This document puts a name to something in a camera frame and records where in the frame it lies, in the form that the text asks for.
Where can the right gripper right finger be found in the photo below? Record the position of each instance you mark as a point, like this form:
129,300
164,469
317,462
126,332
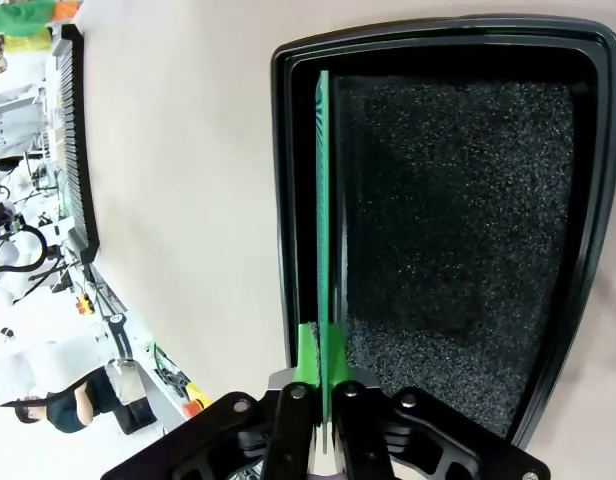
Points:
368,430

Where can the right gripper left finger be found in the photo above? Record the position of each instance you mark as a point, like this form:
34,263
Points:
288,425

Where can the green perforated PCB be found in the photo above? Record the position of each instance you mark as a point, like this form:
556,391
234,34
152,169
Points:
324,200

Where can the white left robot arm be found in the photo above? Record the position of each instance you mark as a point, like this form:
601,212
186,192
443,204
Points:
38,360

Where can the black slotted PCB rack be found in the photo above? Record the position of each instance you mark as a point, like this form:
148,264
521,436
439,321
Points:
76,150

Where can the red yellow emergency stop button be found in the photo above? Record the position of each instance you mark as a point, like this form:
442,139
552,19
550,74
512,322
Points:
197,400
85,305

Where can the person in dark teal top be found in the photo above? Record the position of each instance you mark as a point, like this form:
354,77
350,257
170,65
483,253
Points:
68,410

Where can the black foam pad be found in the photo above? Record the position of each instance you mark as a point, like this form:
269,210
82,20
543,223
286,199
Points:
438,200

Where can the black plastic tray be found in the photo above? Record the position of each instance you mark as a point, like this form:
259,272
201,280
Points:
595,150

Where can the green cloth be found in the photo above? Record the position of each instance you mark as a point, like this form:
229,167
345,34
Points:
18,15

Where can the black post with white logo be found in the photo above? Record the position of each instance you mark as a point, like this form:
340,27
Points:
119,332

